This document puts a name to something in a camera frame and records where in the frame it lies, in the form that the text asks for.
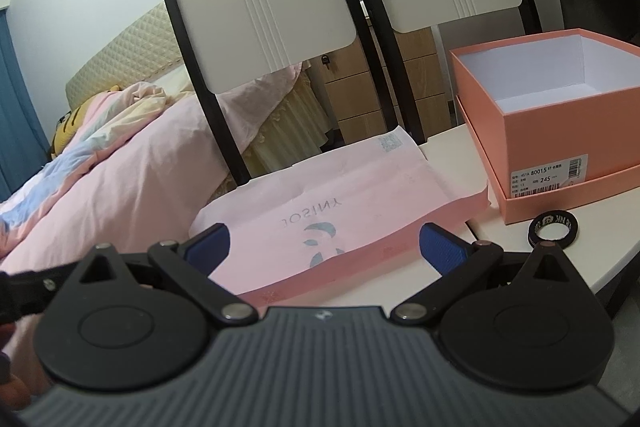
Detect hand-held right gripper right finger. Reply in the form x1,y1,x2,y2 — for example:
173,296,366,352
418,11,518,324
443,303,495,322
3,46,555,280
390,223,588,327

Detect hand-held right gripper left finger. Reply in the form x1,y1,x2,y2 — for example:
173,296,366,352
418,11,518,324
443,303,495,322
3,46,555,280
65,224,258,325

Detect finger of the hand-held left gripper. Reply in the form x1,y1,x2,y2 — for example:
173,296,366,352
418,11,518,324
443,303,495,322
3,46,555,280
0,261,81,327

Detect black elastic band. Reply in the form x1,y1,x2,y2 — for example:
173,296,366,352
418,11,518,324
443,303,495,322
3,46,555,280
527,210,581,249

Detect pink paper shopping bag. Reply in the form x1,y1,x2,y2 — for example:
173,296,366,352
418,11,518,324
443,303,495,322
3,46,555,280
189,124,490,308

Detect person's left hand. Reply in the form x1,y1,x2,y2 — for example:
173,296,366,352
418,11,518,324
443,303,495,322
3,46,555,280
0,324,46,410

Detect pink bed quilt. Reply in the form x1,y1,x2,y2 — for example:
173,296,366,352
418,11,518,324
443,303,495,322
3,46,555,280
0,59,311,280

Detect pink cardboard box lid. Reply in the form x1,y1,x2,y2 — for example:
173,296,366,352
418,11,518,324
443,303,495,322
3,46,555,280
455,94,640,226

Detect yellow lace bed skirt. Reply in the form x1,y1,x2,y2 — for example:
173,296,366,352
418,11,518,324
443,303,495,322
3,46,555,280
240,57,346,180

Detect orange cardboard shoe box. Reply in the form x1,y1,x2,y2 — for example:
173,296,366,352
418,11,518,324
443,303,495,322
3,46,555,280
448,28,640,200

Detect yellow tiger plush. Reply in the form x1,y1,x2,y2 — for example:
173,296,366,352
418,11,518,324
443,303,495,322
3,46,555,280
50,84,123,160

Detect wooden drawer cabinet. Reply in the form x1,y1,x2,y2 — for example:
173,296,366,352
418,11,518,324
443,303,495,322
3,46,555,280
305,17,453,148

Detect blue curtain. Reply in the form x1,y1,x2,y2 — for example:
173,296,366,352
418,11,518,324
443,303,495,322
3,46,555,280
0,7,53,202

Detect beige quilted headboard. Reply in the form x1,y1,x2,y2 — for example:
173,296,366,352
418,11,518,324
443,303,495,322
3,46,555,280
65,2,183,112

